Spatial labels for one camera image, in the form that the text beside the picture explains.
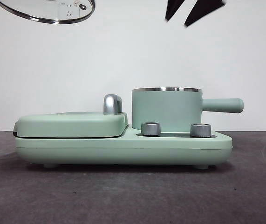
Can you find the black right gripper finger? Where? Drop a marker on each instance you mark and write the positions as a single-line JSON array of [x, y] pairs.
[[205, 9], [175, 8]]

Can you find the glass pot lid green knob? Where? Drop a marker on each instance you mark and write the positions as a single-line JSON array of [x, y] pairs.
[[30, 10]]

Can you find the silver control knob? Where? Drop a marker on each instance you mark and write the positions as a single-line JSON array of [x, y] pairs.
[[150, 128], [200, 130]]

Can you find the mint green breakfast machine base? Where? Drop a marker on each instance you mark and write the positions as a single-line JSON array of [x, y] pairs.
[[123, 149]]

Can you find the white wall socket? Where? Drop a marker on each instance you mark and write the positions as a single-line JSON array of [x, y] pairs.
[[68, 11]]

